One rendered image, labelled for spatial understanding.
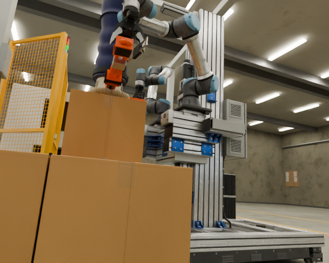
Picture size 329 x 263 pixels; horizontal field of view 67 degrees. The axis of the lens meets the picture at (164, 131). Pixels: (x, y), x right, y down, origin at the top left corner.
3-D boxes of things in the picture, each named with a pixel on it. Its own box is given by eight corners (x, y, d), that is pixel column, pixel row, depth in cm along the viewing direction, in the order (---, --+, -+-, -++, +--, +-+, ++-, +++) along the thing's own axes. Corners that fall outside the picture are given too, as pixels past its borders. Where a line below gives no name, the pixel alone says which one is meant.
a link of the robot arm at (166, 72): (175, 75, 253) (164, 88, 210) (165, 75, 256) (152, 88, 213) (174, 63, 248) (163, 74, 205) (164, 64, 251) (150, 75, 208)
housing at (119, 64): (110, 68, 124) (112, 60, 125) (124, 71, 126) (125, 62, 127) (112, 61, 118) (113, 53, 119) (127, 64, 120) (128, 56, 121)
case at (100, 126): (63, 172, 173) (71, 117, 182) (120, 177, 185) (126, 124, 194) (58, 167, 117) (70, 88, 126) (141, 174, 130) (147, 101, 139)
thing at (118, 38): (112, 55, 112) (113, 45, 113) (128, 58, 114) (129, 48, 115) (115, 45, 104) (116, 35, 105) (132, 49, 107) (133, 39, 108)
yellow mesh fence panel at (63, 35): (-38, 225, 252) (5, 39, 299) (-27, 224, 261) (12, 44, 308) (31, 235, 225) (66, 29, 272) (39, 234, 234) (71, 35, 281)
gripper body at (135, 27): (133, 42, 120) (136, 20, 122) (138, 32, 112) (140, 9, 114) (118, 38, 117) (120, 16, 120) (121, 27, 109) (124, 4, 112)
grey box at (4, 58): (1, 78, 254) (7, 51, 261) (7, 79, 256) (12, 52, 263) (-5, 70, 236) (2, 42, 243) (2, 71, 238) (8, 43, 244)
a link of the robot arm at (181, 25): (203, 91, 186) (176, 17, 164) (223, 87, 177) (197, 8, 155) (198, 98, 178) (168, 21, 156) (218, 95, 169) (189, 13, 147)
